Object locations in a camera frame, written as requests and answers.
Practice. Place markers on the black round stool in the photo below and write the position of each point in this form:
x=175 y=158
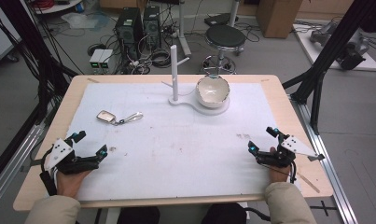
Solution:
x=225 y=36

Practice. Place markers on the large black computer tower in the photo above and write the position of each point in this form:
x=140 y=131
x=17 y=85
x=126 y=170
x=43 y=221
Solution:
x=128 y=29

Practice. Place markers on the grey robot device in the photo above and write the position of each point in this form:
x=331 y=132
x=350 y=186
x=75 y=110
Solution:
x=347 y=43

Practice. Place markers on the person's right leg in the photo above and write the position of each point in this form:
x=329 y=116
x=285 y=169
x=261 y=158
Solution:
x=224 y=214

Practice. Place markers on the small black computer tower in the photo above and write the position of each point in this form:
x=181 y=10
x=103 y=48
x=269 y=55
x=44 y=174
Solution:
x=151 y=26

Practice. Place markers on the clear plastic bag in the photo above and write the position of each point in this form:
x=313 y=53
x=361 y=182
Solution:
x=80 y=20

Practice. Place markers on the black metal frame post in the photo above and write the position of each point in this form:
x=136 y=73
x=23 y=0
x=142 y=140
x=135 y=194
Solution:
x=30 y=40
x=328 y=53

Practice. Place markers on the white box with green display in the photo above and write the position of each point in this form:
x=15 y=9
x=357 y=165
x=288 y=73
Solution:
x=96 y=59
x=105 y=59

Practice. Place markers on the person's left leg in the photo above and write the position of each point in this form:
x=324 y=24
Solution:
x=139 y=216

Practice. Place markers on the white metal desk leg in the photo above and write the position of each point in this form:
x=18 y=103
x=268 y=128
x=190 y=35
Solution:
x=183 y=28

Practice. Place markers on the white ceramic bowl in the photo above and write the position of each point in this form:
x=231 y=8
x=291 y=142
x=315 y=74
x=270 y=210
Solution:
x=213 y=91

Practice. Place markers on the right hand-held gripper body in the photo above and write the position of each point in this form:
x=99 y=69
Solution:
x=293 y=145

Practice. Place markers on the white round table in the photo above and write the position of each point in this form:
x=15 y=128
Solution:
x=56 y=6

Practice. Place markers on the brown cardboard box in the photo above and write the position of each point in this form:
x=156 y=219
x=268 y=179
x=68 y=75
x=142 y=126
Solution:
x=279 y=17

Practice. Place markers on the person's right hand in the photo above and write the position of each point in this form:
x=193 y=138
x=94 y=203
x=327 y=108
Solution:
x=279 y=175

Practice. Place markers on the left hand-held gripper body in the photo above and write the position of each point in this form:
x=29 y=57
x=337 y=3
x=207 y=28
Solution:
x=62 y=155

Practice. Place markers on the white branched hanger stand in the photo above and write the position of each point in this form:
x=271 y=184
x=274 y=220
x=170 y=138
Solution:
x=174 y=77

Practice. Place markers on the thin wooden stick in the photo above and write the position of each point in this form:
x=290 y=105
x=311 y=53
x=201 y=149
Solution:
x=308 y=183

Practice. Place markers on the person's left hand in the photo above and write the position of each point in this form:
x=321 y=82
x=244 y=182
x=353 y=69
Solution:
x=70 y=183

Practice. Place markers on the person's leg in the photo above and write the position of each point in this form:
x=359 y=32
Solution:
x=139 y=216
x=224 y=214

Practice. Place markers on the white platform board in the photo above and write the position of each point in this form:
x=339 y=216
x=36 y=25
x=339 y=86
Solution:
x=338 y=59

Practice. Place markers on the aluminium rail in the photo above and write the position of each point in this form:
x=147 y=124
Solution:
x=328 y=168
x=11 y=168

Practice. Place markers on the white table mat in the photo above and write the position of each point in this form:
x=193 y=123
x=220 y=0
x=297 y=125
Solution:
x=176 y=149

